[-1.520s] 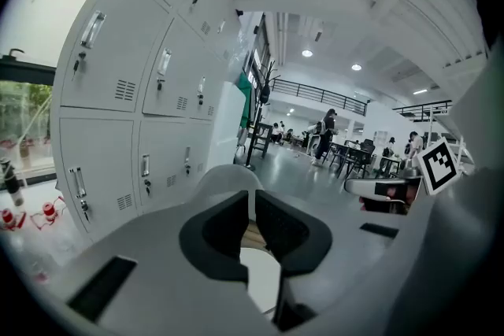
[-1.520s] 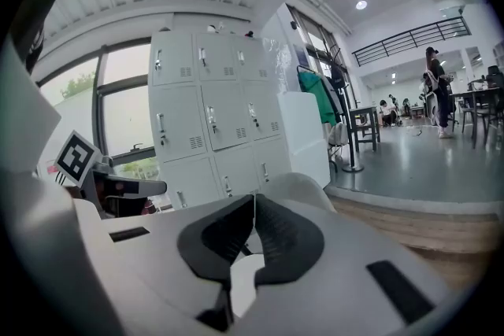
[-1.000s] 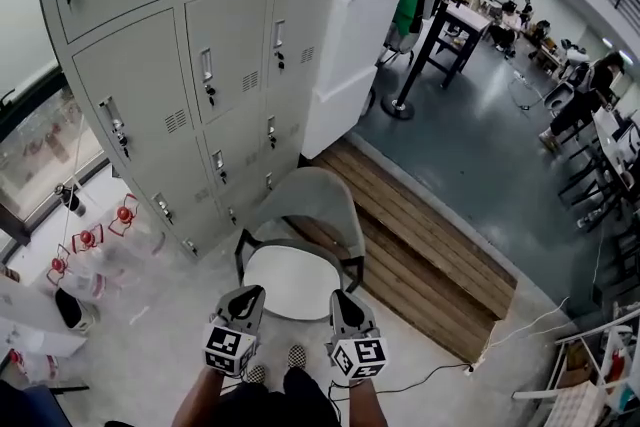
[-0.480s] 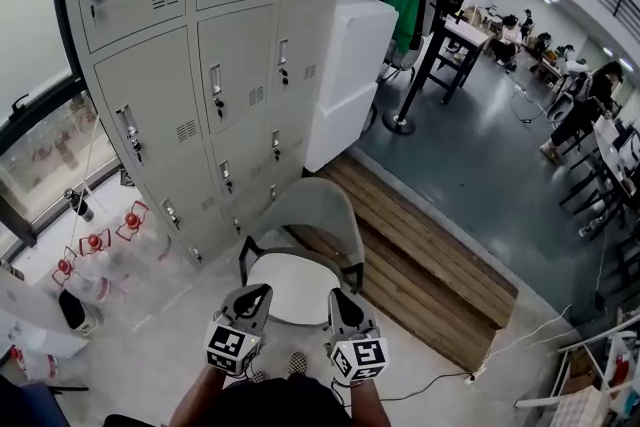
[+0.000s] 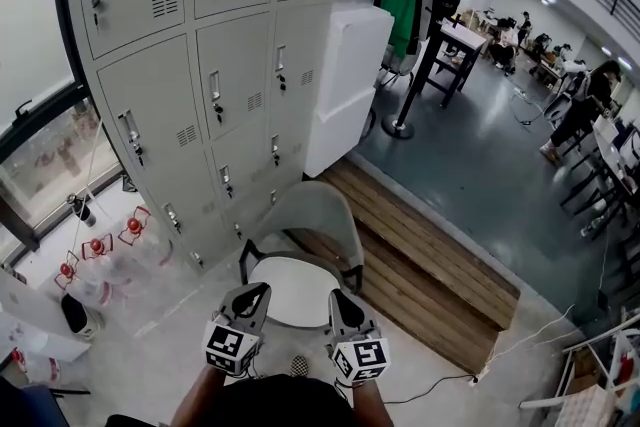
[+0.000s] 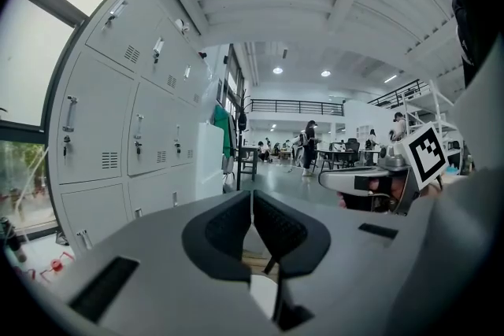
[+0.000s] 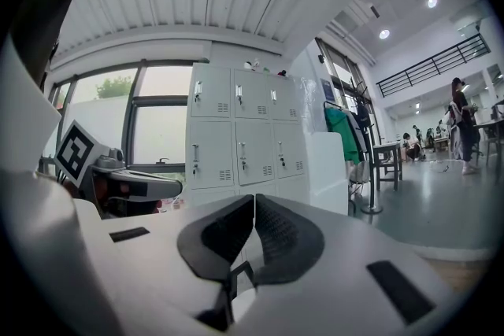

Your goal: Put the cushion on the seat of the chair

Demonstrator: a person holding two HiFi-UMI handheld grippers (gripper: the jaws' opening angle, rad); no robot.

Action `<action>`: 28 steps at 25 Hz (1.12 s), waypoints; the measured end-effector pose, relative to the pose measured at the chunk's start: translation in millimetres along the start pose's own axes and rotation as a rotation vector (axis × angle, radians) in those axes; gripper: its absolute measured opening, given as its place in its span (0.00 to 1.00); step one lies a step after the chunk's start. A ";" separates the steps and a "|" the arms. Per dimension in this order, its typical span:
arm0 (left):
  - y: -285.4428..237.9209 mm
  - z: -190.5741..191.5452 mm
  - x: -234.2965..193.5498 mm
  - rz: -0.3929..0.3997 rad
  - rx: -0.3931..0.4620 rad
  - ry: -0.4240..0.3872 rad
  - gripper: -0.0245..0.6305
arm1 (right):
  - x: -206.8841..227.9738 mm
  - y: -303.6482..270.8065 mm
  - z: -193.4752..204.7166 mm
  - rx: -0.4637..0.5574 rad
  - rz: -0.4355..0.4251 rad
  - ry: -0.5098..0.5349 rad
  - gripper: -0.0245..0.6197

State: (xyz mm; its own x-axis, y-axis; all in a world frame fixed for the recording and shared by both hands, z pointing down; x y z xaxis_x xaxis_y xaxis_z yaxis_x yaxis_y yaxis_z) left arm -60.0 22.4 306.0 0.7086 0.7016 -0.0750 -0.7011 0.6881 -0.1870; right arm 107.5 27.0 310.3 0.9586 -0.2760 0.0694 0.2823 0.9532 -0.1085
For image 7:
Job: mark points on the grey metal locker cabinet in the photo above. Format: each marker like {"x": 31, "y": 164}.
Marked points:
{"x": 252, "y": 137}

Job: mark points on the black balcony railing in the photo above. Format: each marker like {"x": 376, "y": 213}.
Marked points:
{"x": 433, "y": 67}

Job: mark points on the round ceiling light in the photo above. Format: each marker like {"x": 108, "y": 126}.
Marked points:
{"x": 432, "y": 2}
{"x": 384, "y": 34}

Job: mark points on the white hanging bag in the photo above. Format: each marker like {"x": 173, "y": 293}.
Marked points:
{"x": 359, "y": 172}

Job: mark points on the long black work table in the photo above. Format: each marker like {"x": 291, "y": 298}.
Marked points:
{"x": 490, "y": 126}

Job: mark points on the blue wall sign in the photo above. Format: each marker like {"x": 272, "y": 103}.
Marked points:
{"x": 327, "y": 89}

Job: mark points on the black-framed window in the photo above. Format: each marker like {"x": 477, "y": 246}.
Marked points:
{"x": 157, "y": 130}

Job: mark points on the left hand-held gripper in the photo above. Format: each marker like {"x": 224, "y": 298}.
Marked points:
{"x": 76, "y": 153}

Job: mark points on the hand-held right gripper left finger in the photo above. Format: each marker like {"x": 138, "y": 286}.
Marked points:
{"x": 165, "y": 267}

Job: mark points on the wooden step platform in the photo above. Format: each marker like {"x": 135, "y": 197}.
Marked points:
{"x": 460, "y": 275}

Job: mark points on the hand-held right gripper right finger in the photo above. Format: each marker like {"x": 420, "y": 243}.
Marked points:
{"x": 338, "y": 279}

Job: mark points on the black-legged white-top table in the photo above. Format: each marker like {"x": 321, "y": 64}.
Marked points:
{"x": 388, "y": 157}

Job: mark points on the dark garment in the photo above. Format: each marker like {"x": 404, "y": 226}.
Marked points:
{"x": 364, "y": 122}

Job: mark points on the green garment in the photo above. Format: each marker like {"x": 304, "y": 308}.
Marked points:
{"x": 342, "y": 134}

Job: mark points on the black coat rack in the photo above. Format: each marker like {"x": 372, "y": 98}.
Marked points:
{"x": 368, "y": 153}

